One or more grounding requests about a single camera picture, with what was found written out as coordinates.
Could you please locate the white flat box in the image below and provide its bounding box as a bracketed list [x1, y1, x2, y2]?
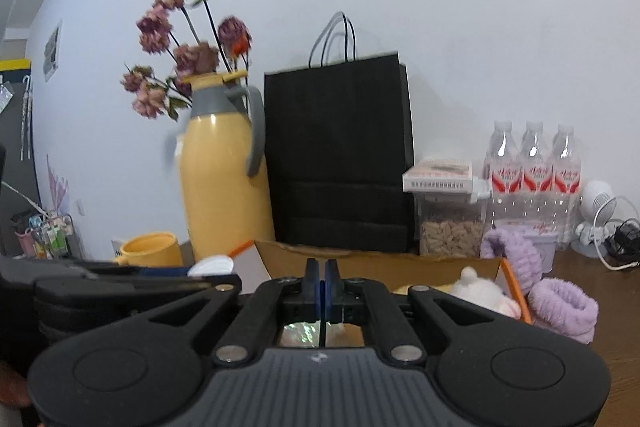
[402, 159, 473, 194]

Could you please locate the yellow thermos jug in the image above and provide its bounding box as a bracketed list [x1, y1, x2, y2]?
[179, 69, 274, 261]

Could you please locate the iridescent plastic item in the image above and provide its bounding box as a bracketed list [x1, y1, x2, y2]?
[279, 322, 320, 349]

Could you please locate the middle water bottle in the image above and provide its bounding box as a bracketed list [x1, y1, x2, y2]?
[520, 121, 552, 223]

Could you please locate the right water bottle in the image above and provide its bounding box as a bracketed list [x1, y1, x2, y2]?
[551, 124, 582, 251]

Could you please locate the yellow mug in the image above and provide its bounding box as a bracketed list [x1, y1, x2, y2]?
[115, 232, 183, 268]

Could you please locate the white yellow plush toy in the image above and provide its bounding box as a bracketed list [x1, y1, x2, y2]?
[385, 259, 530, 323]

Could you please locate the left water bottle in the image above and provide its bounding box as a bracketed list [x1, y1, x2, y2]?
[484, 120, 523, 225]

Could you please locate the wire rack with items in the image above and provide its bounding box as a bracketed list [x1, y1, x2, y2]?
[10, 210, 84, 260]

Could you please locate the purple fluffy headband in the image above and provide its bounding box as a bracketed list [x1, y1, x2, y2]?
[479, 225, 600, 346]

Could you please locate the small white desk fan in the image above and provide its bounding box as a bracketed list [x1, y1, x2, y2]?
[572, 180, 617, 259]

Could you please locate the clear seed container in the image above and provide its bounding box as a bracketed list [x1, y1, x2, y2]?
[414, 193, 487, 258]

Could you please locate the red orange cardboard box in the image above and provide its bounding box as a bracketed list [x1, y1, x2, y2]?
[229, 241, 532, 324]

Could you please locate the dried pink rose bouquet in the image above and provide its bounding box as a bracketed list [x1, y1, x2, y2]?
[120, 0, 253, 121]

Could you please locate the black paper shopping bag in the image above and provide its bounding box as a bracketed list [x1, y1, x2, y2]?
[264, 12, 416, 253]

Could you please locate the water bottle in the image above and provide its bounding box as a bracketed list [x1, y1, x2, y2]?
[520, 121, 552, 223]
[551, 124, 582, 251]
[484, 120, 523, 225]

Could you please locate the white round charger disc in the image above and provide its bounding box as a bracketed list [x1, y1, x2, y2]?
[188, 255, 234, 277]

